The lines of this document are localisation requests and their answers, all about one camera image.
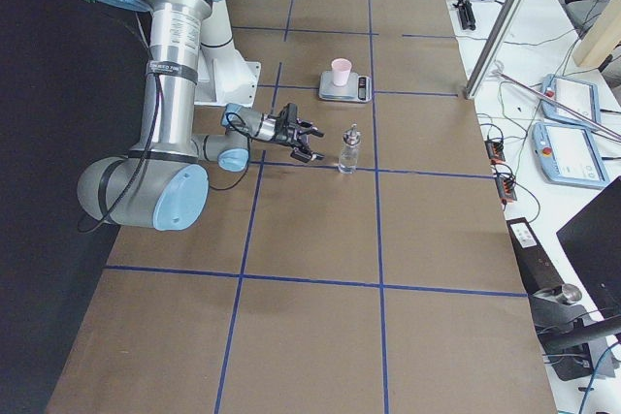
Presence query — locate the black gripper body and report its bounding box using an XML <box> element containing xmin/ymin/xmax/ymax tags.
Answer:
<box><xmin>261</xmin><ymin>103</ymin><xmax>302</xmax><ymax>147</ymax></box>

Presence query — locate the glass sauce bottle metal spout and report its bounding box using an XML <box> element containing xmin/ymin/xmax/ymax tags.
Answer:
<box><xmin>338</xmin><ymin>123</ymin><xmax>361</xmax><ymax>175</ymax></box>

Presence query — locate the pink plastic cup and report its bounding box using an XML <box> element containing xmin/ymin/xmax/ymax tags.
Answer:
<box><xmin>331</xmin><ymin>57</ymin><xmax>352</xmax><ymax>87</ymax></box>

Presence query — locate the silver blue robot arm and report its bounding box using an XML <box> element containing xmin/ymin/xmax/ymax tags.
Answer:
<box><xmin>78</xmin><ymin>0</ymin><xmax>317</xmax><ymax>231</ymax></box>

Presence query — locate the monitor arm clamp base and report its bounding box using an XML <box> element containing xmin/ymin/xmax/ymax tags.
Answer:
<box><xmin>529</xmin><ymin>284</ymin><xmax>620</xmax><ymax>381</ymax></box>

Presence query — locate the silver digital kitchen scale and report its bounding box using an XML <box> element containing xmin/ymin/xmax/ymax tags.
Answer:
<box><xmin>318</xmin><ymin>71</ymin><xmax>373</xmax><ymax>103</ymax></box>

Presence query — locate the orange black connector block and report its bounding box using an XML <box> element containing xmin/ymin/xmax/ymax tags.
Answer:
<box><xmin>495</xmin><ymin>173</ymin><xmax>517</xmax><ymax>205</ymax></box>
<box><xmin>484</xmin><ymin>139</ymin><xmax>506</xmax><ymax>164</ymax></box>

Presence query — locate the black folded tripod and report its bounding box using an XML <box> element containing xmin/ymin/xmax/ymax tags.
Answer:
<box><xmin>454</xmin><ymin>0</ymin><xmax>476</xmax><ymax>31</ymax></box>

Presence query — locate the near blue teach pendant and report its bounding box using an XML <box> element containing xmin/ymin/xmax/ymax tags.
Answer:
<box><xmin>531</xmin><ymin>122</ymin><xmax>610</xmax><ymax>189</ymax></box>

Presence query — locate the blue teach pendant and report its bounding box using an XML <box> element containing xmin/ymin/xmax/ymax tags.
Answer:
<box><xmin>541</xmin><ymin>75</ymin><xmax>601</xmax><ymax>125</ymax></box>
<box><xmin>531</xmin><ymin>122</ymin><xmax>610</xmax><ymax>189</ymax></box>

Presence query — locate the black box with white label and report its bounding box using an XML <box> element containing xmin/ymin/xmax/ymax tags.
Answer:
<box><xmin>507</xmin><ymin>217</ymin><xmax>564</xmax><ymax>295</ymax></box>

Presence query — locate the far blue teach pendant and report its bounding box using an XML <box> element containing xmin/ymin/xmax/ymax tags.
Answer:
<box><xmin>541</xmin><ymin>75</ymin><xmax>601</xmax><ymax>125</ymax></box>

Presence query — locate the black computer monitor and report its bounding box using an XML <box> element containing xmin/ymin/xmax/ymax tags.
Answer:
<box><xmin>557</xmin><ymin>178</ymin><xmax>621</xmax><ymax>317</ymax></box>

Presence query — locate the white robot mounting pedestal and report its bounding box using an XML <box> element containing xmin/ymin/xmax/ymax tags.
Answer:
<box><xmin>193</xmin><ymin>0</ymin><xmax>262</xmax><ymax>108</ymax></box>

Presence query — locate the aluminium frame post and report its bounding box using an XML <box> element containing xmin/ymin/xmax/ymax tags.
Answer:
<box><xmin>464</xmin><ymin>0</ymin><xmax>524</xmax><ymax>99</ymax></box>

